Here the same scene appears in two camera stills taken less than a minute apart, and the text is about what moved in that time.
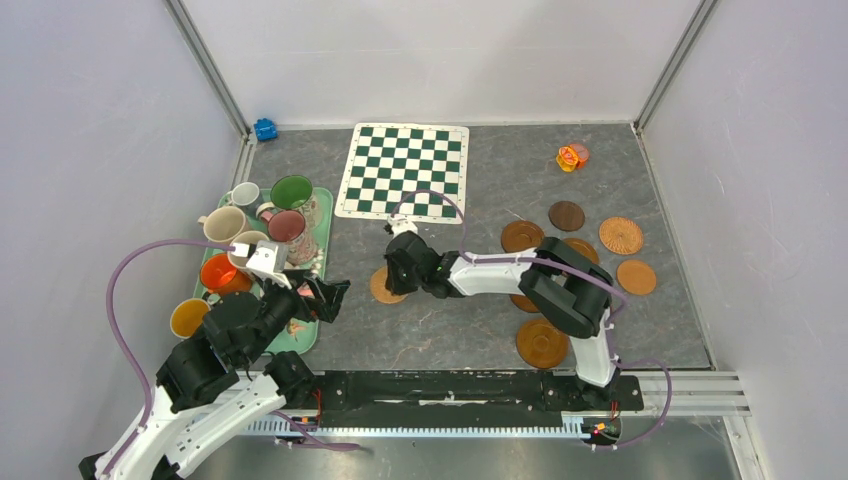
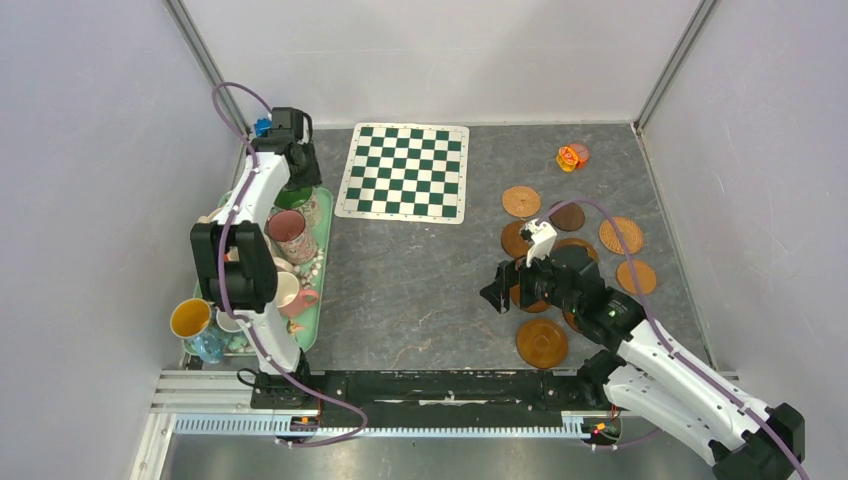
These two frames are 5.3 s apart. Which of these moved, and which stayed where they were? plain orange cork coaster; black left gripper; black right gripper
Moved: black left gripper; black right gripper
Stayed: plain orange cork coaster
